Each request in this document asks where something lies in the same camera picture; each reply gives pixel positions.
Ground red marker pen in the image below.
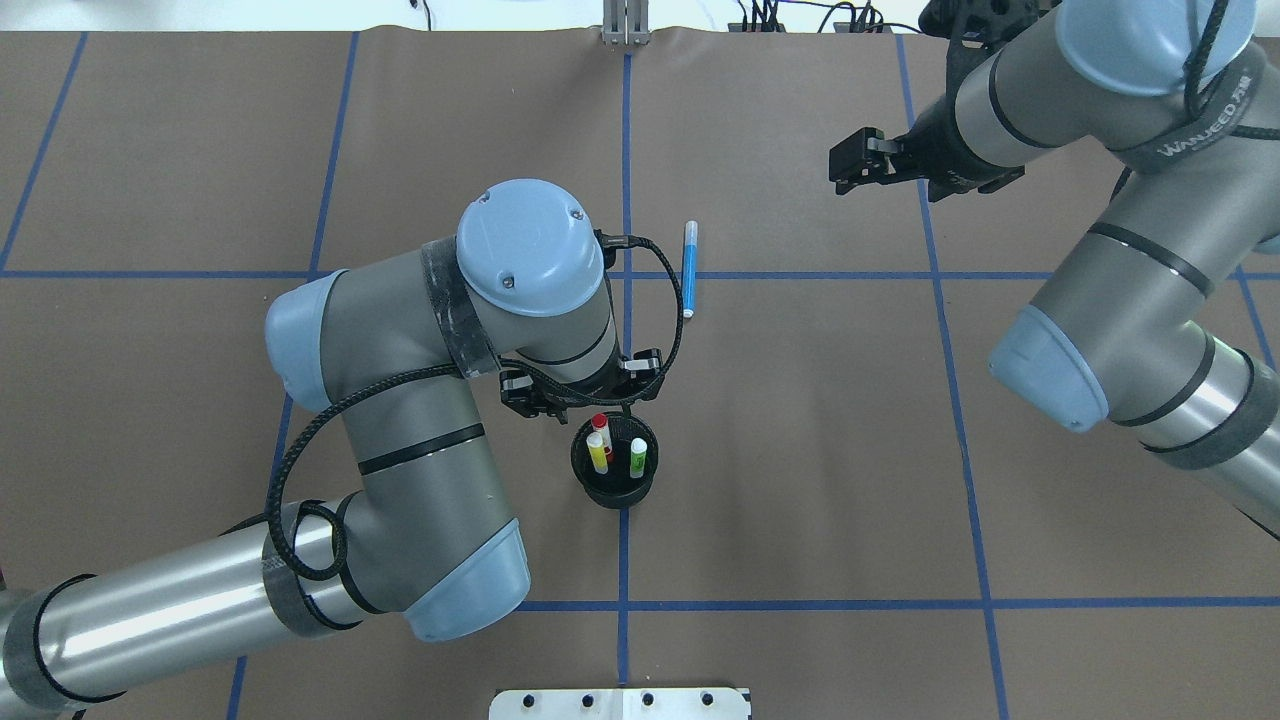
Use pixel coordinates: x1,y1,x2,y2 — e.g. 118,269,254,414
590,413,613,462

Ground black mesh pen cup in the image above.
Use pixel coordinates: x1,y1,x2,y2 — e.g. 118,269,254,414
570,413,659,510

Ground white camera stand base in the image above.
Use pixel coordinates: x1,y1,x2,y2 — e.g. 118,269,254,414
488,687,754,719

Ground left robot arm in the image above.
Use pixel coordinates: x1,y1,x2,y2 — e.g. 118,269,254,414
3,179,675,719

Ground yellow marker pen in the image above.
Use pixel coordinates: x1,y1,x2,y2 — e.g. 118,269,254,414
586,430,609,475

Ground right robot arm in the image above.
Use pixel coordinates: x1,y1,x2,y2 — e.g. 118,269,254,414
829,1,1279,536

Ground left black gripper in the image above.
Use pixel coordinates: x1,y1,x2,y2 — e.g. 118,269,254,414
499,345,666,421

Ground green marker pen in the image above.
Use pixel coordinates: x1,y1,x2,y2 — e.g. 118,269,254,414
628,437,649,480

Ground aluminium frame post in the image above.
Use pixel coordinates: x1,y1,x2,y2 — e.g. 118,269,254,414
600,0,652,46

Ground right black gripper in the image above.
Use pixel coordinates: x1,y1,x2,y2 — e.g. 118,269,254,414
829,105,1025,202

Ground blue marker pen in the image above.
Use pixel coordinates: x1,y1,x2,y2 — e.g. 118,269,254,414
681,220,700,320

